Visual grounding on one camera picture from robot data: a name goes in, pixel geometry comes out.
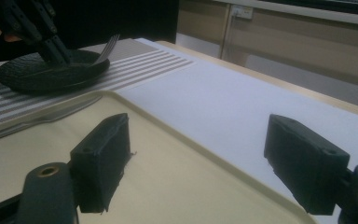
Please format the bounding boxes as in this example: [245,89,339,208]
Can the grey striped placemat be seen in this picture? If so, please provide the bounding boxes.
[0,38,197,130]

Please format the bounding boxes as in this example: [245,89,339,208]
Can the silver knife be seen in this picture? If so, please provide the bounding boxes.
[0,93,103,147]

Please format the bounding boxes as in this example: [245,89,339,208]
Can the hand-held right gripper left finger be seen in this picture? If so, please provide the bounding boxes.
[69,112,132,215]

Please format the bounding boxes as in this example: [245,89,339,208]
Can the silver fork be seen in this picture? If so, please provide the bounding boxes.
[91,33,121,66]

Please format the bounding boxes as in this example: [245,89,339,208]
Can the beige plastic tray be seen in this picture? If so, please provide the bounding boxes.
[0,90,318,224]

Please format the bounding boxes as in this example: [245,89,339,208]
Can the black round plate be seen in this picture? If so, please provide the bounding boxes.
[0,49,111,94]

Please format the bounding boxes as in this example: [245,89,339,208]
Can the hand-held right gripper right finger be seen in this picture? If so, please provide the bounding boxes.
[263,113,351,216]

